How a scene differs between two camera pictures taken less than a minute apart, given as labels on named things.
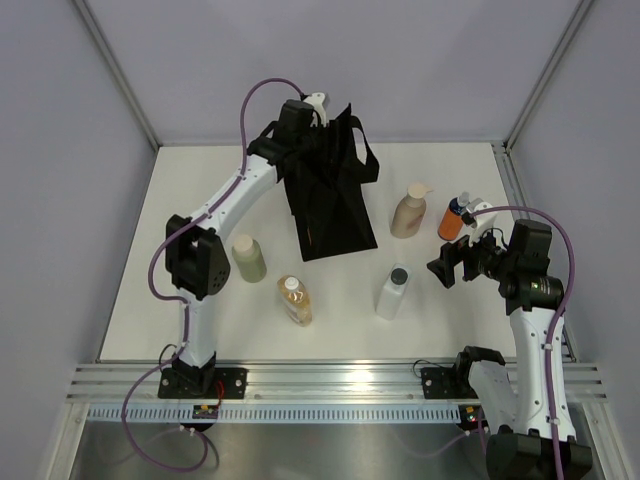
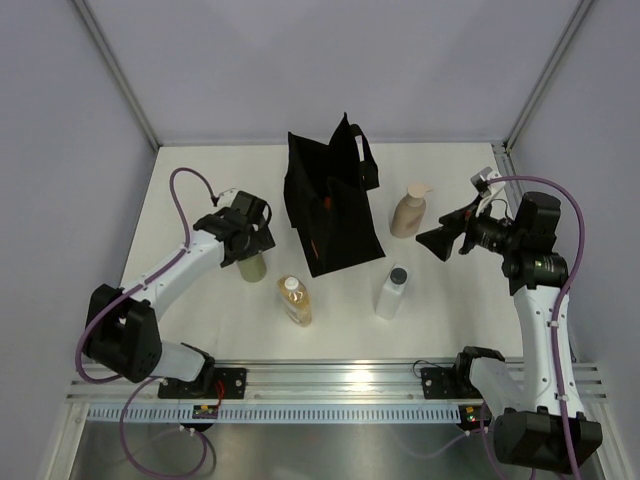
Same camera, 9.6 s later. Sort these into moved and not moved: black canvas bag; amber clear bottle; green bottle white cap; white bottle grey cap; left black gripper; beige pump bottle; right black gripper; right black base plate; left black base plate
Moved: left black gripper; black canvas bag; right black gripper
Not moved: amber clear bottle; beige pump bottle; white bottle grey cap; green bottle white cap; left black base plate; right black base plate
